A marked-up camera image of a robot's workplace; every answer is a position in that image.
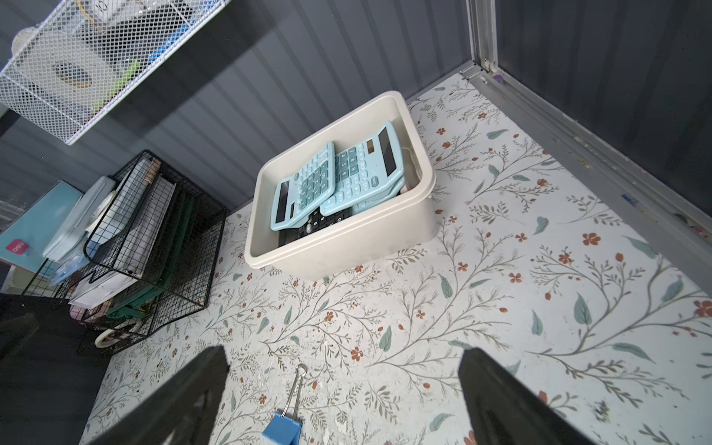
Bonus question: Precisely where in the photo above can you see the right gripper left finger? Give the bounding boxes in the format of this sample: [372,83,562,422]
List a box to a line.
[93,346,229,444]

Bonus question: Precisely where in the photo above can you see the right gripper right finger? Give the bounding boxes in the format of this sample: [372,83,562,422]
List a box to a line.
[458,348,592,445]

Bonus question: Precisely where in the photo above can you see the beige plastic storage box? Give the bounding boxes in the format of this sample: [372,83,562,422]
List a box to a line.
[244,91,438,280]

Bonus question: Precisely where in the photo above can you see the black calculator back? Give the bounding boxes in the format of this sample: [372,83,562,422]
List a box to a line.
[278,208,352,247]

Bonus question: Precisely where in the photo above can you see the teal calculator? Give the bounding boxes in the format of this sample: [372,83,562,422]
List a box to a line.
[270,142,336,232]
[319,121,405,216]

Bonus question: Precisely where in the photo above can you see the teal calculator face down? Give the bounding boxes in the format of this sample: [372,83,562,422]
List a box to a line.
[350,176,406,215]

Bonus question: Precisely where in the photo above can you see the blue binder clip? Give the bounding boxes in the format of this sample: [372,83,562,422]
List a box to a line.
[263,363,308,445]

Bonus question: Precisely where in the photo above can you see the floral table mat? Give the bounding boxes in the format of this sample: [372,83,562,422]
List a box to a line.
[81,76,711,444]

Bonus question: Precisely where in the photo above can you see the white pencil case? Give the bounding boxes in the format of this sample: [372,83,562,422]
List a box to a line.
[43,176,116,263]

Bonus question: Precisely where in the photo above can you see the colourful books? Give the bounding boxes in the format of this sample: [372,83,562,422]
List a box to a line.
[1,181,83,273]

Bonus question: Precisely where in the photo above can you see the white tape roll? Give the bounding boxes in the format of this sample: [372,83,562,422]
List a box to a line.
[19,32,120,109]

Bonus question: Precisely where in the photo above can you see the black wire desk organizer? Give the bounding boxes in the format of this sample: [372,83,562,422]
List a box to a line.
[22,150,227,355]

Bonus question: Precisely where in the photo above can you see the white wire wall basket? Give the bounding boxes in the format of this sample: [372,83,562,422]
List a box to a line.
[1,0,227,146]

